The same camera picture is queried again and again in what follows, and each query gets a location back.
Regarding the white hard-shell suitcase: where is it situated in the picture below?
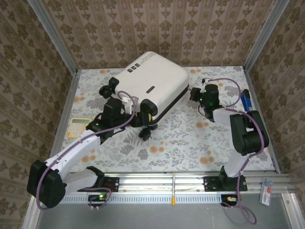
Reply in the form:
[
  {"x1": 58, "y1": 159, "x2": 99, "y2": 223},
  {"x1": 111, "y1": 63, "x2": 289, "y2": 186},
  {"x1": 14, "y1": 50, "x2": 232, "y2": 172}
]
[{"x1": 99, "y1": 51, "x2": 191, "y2": 141}]

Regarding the yellow-handled tool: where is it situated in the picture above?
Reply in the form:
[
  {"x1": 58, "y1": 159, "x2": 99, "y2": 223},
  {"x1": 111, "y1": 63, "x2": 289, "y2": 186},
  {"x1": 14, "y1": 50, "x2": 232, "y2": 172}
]
[{"x1": 172, "y1": 174, "x2": 177, "y2": 206}]

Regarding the clear plastic labelled packet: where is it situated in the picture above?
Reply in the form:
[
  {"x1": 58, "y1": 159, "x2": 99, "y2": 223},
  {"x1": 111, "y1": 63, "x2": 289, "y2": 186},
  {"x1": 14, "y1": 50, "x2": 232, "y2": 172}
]
[{"x1": 259, "y1": 177, "x2": 274, "y2": 206}]

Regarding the aluminium frame post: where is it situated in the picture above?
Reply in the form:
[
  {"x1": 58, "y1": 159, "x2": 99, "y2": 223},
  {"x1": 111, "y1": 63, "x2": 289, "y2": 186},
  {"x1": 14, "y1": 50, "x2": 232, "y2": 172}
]
[
  {"x1": 243, "y1": 0, "x2": 290, "y2": 71},
  {"x1": 26, "y1": 0, "x2": 78, "y2": 73}
]

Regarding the grey metal shelf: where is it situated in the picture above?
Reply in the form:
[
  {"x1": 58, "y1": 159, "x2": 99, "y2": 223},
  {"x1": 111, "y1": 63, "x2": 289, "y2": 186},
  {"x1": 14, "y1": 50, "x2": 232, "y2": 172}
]
[{"x1": 22, "y1": 193, "x2": 305, "y2": 229}]

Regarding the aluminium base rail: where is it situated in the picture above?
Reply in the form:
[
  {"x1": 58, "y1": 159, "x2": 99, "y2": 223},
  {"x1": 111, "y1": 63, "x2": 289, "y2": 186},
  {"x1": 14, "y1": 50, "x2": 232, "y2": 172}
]
[{"x1": 33, "y1": 173, "x2": 296, "y2": 194}]

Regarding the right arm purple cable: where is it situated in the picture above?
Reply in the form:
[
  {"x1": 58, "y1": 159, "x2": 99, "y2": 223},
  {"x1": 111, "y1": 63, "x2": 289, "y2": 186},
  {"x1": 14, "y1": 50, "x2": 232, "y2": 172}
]
[{"x1": 209, "y1": 77, "x2": 266, "y2": 225}]

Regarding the yellow calculator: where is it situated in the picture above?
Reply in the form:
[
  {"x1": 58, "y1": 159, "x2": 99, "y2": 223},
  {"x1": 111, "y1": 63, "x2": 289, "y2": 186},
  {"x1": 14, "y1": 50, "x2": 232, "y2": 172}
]
[{"x1": 66, "y1": 117, "x2": 93, "y2": 139}]

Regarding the white slotted cable duct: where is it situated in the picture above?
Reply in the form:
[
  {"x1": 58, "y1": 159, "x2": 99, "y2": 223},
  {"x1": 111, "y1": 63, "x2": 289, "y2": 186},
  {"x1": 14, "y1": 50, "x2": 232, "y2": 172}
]
[{"x1": 42, "y1": 194, "x2": 222, "y2": 204}]

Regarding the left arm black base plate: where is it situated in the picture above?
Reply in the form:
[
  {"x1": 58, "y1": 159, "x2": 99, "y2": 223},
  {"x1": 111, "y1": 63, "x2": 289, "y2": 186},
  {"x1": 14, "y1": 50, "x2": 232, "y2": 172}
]
[{"x1": 76, "y1": 177, "x2": 120, "y2": 193}]

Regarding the blue stapler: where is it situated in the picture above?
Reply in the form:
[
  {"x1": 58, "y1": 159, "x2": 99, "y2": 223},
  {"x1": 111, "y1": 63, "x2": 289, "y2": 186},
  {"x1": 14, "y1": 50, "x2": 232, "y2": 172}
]
[{"x1": 240, "y1": 89, "x2": 253, "y2": 112}]

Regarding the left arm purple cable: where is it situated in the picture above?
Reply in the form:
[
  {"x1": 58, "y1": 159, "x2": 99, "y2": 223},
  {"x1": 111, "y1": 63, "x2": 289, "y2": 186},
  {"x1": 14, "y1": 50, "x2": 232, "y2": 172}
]
[{"x1": 35, "y1": 90, "x2": 136, "y2": 212}]

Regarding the aluminium table side rail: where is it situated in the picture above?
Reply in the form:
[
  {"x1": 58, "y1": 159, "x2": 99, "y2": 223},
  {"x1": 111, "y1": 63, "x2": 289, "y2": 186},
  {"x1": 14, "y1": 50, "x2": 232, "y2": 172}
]
[
  {"x1": 243, "y1": 66, "x2": 282, "y2": 175},
  {"x1": 49, "y1": 69, "x2": 79, "y2": 163}
]

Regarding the small circuit board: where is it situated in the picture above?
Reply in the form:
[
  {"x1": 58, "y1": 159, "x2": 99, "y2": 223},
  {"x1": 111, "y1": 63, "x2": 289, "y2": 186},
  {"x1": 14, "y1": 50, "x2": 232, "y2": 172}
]
[
  {"x1": 221, "y1": 195, "x2": 239, "y2": 206},
  {"x1": 88, "y1": 194, "x2": 108, "y2": 203}
]

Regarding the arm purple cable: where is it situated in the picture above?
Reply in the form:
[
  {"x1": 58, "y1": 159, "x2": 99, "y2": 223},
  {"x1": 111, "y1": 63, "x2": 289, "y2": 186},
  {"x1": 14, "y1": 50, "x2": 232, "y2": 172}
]
[
  {"x1": 209, "y1": 77, "x2": 266, "y2": 225},
  {"x1": 35, "y1": 90, "x2": 136, "y2": 212}
]

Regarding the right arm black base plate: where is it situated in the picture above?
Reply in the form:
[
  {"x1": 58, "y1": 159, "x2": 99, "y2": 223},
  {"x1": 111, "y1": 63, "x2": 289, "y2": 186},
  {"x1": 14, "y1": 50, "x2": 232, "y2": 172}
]
[{"x1": 203, "y1": 175, "x2": 248, "y2": 192}]

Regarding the floral tablecloth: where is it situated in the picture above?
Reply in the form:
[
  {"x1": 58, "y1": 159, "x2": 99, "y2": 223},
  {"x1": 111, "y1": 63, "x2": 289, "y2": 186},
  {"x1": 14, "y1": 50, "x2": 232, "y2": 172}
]
[{"x1": 56, "y1": 66, "x2": 275, "y2": 173}]

